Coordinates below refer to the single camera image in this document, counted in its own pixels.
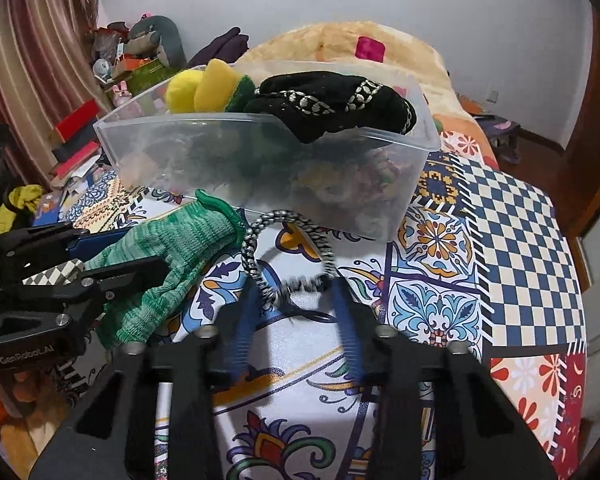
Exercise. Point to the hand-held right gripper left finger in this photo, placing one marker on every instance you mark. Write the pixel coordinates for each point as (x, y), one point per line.
(241, 320)

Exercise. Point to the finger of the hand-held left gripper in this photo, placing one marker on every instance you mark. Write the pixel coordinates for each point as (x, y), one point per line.
(97, 245)
(130, 272)

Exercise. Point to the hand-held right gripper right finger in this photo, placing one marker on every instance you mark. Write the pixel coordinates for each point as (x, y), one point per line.
(349, 325)

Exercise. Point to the green knitted glove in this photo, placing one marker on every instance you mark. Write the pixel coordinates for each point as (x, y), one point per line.
(180, 247)

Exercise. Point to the clear plastic storage box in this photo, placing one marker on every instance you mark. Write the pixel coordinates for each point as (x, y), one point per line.
(180, 160)

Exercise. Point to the yellow green cloth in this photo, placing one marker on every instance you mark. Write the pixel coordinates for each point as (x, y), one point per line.
(20, 202)

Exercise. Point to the stack of red books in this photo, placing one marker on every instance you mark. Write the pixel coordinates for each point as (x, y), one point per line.
(75, 130)

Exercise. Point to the colourful patterned cloth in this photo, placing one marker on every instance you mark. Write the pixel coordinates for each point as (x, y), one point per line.
(350, 180)

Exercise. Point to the pink bunny figure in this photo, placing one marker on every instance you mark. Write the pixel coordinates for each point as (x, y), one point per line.
(121, 94)

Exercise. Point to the dark green cloth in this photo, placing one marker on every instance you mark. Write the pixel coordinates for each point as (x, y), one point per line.
(230, 155)

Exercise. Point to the yellow plush ball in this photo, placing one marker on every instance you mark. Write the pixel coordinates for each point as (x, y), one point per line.
(180, 92)

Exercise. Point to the green cardboard box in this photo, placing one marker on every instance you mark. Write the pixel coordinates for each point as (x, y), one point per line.
(152, 76)

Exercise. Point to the yellow green sponge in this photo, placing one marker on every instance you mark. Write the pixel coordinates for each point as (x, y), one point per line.
(215, 87)

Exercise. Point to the striped red curtain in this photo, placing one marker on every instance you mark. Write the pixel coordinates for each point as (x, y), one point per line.
(30, 60)

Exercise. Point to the black sock with patterned band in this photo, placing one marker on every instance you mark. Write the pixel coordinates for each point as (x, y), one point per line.
(320, 110)

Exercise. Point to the grey plush toy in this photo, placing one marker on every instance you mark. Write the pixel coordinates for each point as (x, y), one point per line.
(155, 35)

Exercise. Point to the dark purple cloth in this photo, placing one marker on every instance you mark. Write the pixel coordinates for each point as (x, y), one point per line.
(222, 46)

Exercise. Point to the brown wooden door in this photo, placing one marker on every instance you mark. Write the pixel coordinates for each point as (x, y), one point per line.
(592, 135)

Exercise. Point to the wall outlet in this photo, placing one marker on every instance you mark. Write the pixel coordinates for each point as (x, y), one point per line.
(492, 96)

